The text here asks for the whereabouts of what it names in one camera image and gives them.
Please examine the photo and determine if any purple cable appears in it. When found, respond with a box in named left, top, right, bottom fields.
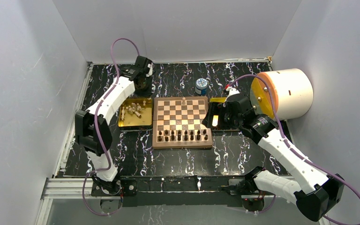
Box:
left=228, top=74, right=360, bottom=225
left=82, top=38, right=140, bottom=217

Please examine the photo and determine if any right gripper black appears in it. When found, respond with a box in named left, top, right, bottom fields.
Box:
left=202, top=102, right=242, bottom=129

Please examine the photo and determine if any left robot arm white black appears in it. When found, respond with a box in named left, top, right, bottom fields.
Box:
left=75, top=56, right=154, bottom=195

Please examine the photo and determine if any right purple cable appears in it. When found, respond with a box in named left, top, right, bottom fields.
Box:
left=228, top=74, right=360, bottom=225

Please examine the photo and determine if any left gold tin tray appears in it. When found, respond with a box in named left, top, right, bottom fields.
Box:
left=118, top=98, right=153, bottom=131

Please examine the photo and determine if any blue white small jar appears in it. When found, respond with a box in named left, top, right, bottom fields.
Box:
left=195, top=78, right=208, bottom=96

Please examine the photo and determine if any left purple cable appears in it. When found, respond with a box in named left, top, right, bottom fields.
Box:
left=82, top=38, right=140, bottom=217

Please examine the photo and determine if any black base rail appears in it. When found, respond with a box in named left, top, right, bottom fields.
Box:
left=91, top=175, right=274, bottom=213

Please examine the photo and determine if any right gold tin tray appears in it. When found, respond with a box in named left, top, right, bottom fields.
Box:
left=209, top=97, right=226, bottom=107

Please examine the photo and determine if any gold tin tray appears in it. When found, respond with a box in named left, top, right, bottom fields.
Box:
left=118, top=98, right=153, bottom=131
left=209, top=97, right=226, bottom=107

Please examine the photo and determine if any wooden chess board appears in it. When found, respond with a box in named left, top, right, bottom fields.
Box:
left=152, top=96, right=213, bottom=150

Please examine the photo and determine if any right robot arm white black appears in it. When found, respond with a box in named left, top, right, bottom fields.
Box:
left=202, top=88, right=344, bottom=222

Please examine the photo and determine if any white cylinder orange lid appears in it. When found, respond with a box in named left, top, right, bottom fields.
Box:
left=250, top=68, right=314, bottom=120

